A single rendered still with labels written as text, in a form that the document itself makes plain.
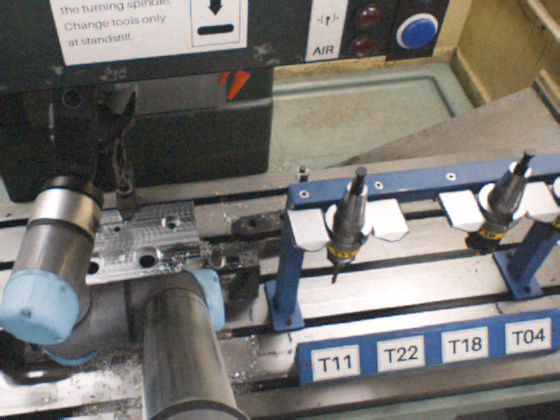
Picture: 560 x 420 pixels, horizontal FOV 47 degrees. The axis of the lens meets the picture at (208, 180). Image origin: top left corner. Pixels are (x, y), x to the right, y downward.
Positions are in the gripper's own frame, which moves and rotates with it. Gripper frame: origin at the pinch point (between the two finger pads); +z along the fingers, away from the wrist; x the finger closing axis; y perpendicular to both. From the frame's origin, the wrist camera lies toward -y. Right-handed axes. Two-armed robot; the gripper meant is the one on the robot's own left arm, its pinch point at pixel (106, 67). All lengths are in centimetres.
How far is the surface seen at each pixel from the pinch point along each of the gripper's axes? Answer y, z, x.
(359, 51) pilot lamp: -18.2, -14.3, 28.9
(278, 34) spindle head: -20.4, -15.4, 21.6
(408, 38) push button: -19.3, -13.4, 32.9
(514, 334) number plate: 44, -10, 65
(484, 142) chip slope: 64, 49, 74
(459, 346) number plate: 45, -13, 56
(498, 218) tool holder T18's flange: 17, -6, 54
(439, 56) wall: 81, 98, 72
